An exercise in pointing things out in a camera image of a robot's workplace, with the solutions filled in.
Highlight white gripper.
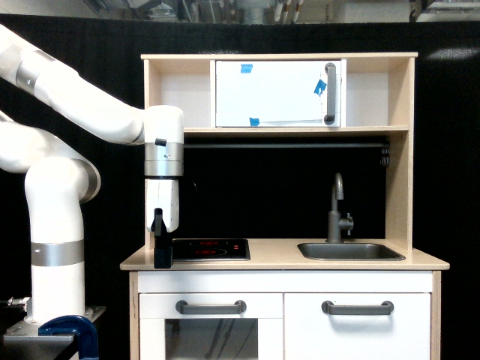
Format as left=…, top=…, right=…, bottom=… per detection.
left=145, top=178, right=179, bottom=269

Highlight white cabinet door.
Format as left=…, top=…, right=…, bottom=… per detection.
left=284, top=293, right=431, bottom=359

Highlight grey cabinet door handle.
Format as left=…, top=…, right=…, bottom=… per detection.
left=321, top=301, right=395, bottom=316

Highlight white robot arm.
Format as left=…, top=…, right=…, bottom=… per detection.
left=1, top=28, right=184, bottom=325

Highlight white oven door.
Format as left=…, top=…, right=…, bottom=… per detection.
left=139, top=292, right=284, bottom=359

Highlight white microwave door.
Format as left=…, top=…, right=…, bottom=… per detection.
left=214, top=60, right=344, bottom=128

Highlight black toy stovetop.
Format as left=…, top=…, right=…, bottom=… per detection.
left=173, top=238, right=251, bottom=262

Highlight black curtain backdrop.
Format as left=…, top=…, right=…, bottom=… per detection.
left=1, top=14, right=479, bottom=359

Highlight blue c-clamp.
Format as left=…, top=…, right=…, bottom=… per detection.
left=37, top=315, right=100, bottom=360

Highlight wooden toy kitchen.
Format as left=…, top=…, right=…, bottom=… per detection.
left=121, top=52, right=449, bottom=359

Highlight blue tape piece bottom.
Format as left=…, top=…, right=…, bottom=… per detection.
left=250, top=118, right=260, bottom=127

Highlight blue tape piece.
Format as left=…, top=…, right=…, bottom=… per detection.
left=241, top=64, right=253, bottom=74
left=250, top=118, right=260, bottom=127
left=314, top=79, right=328, bottom=97

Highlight grey toy faucet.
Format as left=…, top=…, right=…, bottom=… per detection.
left=326, top=173, right=354, bottom=244

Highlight grey toy sink basin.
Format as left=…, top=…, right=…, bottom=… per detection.
left=298, top=243, right=405, bottom=261

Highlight blue tape piece top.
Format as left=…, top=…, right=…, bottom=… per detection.
left=241, top=64, right=253, bottom=74

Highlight blue tape piece right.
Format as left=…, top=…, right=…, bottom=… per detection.
left=314, top=79, right=328, bottom=97

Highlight grey oven door handle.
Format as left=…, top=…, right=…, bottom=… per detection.
left=175, top=300, right=247, bottom=315

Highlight black hanging rail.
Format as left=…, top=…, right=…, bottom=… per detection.
left=185, top=142, right=390, bottom=149

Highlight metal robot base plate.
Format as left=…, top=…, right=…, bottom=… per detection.
left=2, top=305, right=107, bottom=342

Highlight black hooks on rail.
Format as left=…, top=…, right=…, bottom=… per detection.
left=380, top=142, right=390, bottom=167

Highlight grey microwave door handle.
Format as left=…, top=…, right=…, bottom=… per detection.
left=324, top=62, right=337, bottom=125

